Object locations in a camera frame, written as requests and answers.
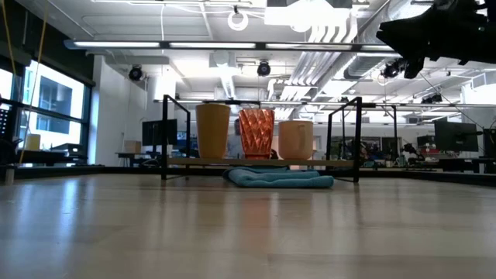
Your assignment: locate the long ceiling light bar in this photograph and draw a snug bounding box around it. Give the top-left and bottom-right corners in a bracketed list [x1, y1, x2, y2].
[64, 38, 396, 54]

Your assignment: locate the large window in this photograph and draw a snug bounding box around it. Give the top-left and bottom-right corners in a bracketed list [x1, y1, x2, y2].
[0, 57, 93, 164]

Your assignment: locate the white ceiling ring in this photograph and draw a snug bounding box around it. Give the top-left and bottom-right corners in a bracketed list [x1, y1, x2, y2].
[227, 9, 250, 32]

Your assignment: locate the person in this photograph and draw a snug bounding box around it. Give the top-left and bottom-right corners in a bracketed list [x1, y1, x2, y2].
[231, 118, 246, 159]

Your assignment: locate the yellow hanging cable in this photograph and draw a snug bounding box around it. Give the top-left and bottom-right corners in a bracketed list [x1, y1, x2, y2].
[17, 7, 50, 164]

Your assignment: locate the orange faceted plastic tumbler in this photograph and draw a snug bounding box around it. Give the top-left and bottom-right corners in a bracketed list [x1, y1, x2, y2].
[237, 108, 276, 160]

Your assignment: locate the black ceiling lamp cluster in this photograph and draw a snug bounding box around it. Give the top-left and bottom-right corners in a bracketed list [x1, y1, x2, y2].
[381, 57, 407, 79]

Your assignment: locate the black desk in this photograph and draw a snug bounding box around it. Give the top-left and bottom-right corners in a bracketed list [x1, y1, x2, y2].
[0, 150, 88, 168]

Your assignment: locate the black frame wooden shelf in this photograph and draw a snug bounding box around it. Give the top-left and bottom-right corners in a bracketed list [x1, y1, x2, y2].
[160, 94, 363, 184]

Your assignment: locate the large black monitor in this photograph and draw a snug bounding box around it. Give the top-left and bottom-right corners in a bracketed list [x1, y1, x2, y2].
[433, 121, 480, 153]

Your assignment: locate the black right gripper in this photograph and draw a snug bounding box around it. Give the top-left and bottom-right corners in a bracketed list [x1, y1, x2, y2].
[375, 0, 496, 81]

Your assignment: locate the blue folded towel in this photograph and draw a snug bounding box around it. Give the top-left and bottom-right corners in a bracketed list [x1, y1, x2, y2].
[222, 166, 335, 189]

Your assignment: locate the yellow box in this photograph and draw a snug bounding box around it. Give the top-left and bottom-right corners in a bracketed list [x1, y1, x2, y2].
[25, 133, 42, 151]

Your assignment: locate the cream ribbed ceramic mug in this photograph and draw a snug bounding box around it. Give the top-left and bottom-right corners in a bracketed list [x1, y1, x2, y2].
[277, 120, 314, 160]

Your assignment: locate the yellow plastic cup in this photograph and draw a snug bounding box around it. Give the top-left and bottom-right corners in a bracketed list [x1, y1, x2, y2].
[195, 102, 232, 160]

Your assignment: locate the black case on desk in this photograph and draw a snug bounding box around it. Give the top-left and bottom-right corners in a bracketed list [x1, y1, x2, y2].
[50, 143, 84, 157]

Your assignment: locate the black computer monitor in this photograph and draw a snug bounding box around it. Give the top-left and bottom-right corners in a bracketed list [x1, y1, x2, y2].
[141, 119, 178, 147]

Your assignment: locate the brown cardboard box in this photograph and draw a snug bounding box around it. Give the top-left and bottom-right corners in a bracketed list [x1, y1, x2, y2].
[123, 139, 143, 154]

